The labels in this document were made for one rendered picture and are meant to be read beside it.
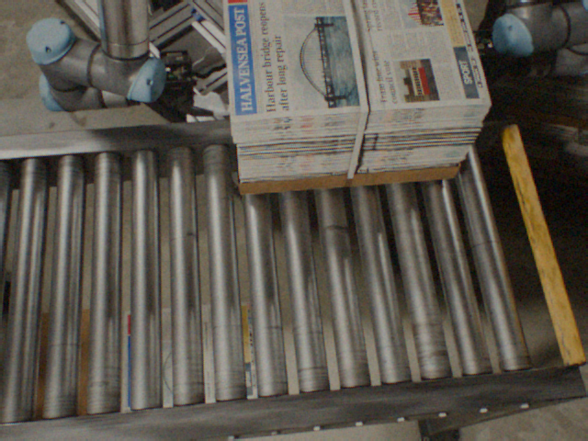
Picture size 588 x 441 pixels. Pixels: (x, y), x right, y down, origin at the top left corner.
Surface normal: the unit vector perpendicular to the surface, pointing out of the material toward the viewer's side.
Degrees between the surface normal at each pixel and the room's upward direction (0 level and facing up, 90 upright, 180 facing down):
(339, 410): 0
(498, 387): 0
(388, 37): 2
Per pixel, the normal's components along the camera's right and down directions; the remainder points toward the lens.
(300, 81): 0.05, -0.43
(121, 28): 0.17, 0.72
